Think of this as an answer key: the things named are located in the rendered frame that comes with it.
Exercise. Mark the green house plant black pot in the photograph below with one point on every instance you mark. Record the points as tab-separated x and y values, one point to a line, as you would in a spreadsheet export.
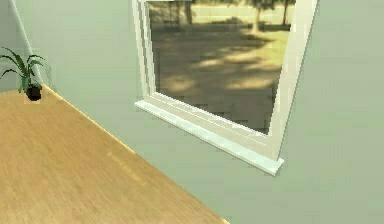
27	78

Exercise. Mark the white framed window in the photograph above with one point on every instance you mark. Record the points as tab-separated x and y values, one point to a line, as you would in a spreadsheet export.
216	66

